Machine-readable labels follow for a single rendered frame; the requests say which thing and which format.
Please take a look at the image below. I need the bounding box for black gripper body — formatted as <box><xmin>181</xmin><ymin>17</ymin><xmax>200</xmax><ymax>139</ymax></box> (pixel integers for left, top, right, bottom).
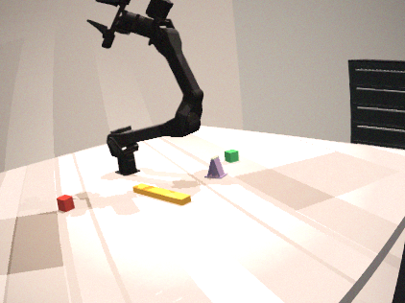
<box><xmin>102</xmin><ymin>0</ymin><xmax>143</xmax><ymax>48</ymax></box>

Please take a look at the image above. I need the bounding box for green cube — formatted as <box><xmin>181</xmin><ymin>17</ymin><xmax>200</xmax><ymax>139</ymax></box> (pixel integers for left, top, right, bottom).
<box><xmin>225</xmin><ymin>150</ymin><xmax>240</xmax><ymax>163</ymax></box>

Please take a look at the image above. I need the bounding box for orange bar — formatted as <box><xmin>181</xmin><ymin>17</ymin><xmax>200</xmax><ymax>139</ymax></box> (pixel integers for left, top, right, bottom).
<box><xmin>132</xmin><ymin>183</ymin><xmax>191</xmax><ymax>205</ymax></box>

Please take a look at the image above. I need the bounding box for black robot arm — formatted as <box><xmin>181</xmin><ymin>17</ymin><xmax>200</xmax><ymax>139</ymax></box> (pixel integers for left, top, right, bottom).
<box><xmin>107</xmin><ymin>0</ymin><xmax>203</xmax><ymax>176</ymax></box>

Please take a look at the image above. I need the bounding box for small red cube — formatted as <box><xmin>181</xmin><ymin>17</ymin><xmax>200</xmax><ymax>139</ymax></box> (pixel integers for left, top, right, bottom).
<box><xmin>57</xmin><ymin>195</ymin><xmax>75</xmax><ymax>212</ymax></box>

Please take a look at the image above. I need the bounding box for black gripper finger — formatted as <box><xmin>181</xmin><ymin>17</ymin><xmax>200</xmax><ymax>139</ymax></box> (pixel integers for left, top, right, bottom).
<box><xmin>95</xmin><ymin>0</ymin><xmax>119</xmax><ymax>8</ymax></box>
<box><xmin>87</xmin><ymin>19</ymin><xmax>107</xmax><ymax>38</ymax></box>

